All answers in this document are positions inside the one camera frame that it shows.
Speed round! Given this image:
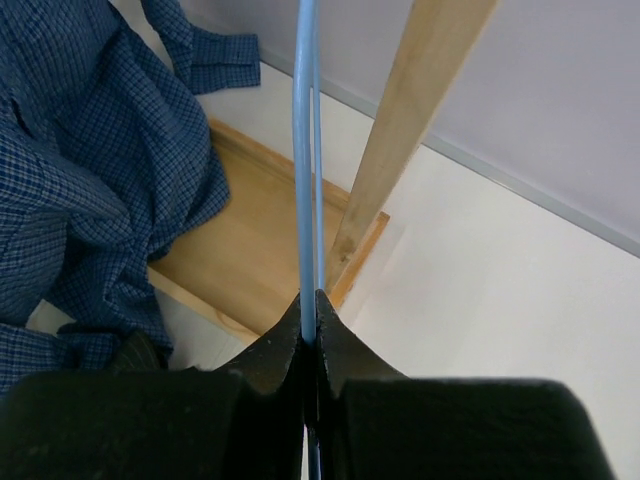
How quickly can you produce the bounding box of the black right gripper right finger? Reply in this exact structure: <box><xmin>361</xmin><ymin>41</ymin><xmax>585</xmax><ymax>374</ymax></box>
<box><xmin>316</xmin><ymin>292</ymin><xmax>614</xmax><ymax>479</ymax></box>

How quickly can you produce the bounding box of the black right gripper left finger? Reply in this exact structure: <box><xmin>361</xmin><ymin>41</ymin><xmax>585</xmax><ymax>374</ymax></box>
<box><xmin>1</xmin><ymin>301</ymin><xmax>303</xmax><ymax>479</ymax></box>

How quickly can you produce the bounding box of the black pinstriped shirt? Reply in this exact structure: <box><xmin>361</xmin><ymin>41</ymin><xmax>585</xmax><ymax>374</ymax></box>
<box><xmin>108</xmin><ymin>330</ymin><xmax>167</xmax><ymax>373</ymax></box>

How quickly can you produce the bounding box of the blue wire hanger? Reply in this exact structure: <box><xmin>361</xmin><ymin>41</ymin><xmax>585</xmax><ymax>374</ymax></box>
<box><xmin>292</xmin><ymin>1</ymin><xmax>325</xmax><ymax>479</ymax></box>

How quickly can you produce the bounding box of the blue checked shirt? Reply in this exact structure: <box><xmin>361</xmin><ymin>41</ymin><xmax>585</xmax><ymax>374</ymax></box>
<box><xmin>1</xmin><ymin>1</ymin><xmax>261</xmax><ymax>391</ymax></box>

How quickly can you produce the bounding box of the wooden clothes rack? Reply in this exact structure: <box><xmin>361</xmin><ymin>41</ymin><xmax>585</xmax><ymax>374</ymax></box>
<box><xmin>149</xmin><ymin>1</ymin><xmax>496</xmax><ymax>344</ymax></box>

